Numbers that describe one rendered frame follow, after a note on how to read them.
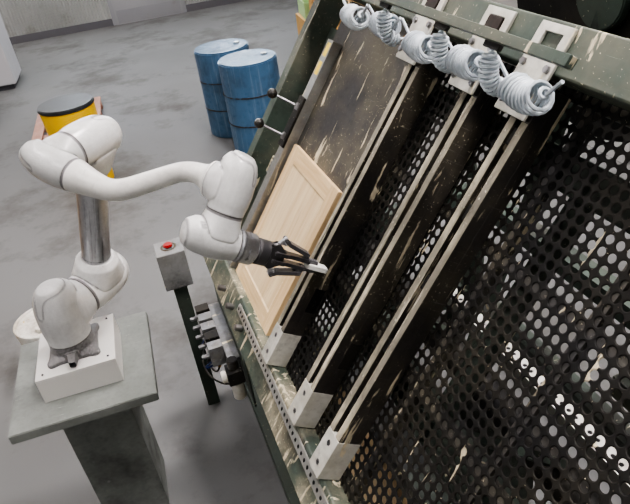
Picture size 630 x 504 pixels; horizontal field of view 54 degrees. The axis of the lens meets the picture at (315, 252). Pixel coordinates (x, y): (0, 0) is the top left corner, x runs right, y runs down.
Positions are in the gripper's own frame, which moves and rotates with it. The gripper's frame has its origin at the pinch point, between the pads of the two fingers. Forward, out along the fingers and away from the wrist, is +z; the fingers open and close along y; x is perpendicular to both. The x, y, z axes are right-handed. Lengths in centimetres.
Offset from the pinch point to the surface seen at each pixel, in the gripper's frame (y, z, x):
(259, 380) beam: -46.1, 3.4, 4.2
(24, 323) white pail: -140, -51, 150
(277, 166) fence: 8, 5, 65
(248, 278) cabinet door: -33, 6, 49
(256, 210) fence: -12, 4, 65
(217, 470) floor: -128, 32, 46
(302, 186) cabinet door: 9.7, 6.5, 42.7
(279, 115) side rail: 22, 7, 89
